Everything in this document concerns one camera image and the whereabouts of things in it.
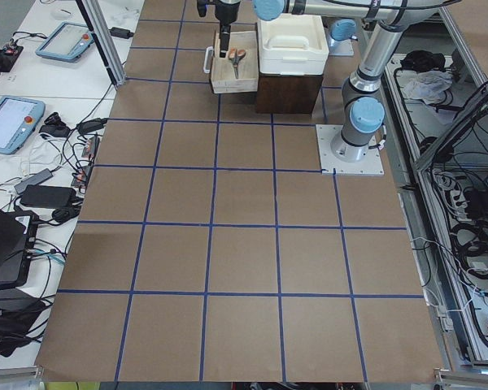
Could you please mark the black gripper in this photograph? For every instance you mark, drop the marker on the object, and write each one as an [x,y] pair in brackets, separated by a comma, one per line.
[226,12]

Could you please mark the grey orange scissors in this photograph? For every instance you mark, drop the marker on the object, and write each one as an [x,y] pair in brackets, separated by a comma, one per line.
[235,56]

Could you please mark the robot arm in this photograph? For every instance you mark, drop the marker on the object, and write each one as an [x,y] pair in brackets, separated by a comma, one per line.
[364,114]
[226,12]

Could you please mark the white plastic tray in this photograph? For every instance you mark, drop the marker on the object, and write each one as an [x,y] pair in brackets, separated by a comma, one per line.
[292,45]

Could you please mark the upper teach pendant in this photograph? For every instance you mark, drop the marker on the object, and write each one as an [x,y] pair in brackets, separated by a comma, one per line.
[66,43]

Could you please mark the teach pendant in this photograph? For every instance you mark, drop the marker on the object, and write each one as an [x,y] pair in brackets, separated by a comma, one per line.
[19,117]
[66,43]

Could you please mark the white cloth rag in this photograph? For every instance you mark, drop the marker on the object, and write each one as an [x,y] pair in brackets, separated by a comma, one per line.
[429,87]

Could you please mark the lower teach pendant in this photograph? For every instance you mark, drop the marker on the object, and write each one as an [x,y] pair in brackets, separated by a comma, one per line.
[19,117]

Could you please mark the black laptop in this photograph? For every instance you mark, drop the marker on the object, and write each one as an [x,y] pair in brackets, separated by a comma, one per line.
[18,230]

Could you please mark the white drawer handle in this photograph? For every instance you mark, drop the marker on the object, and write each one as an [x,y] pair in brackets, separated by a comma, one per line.
[208,59]

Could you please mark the aluminium frame post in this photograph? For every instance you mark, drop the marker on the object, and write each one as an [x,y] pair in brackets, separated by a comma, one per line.
[97,25]

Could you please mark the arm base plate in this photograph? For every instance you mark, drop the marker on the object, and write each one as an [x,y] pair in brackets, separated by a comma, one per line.
[339,158]

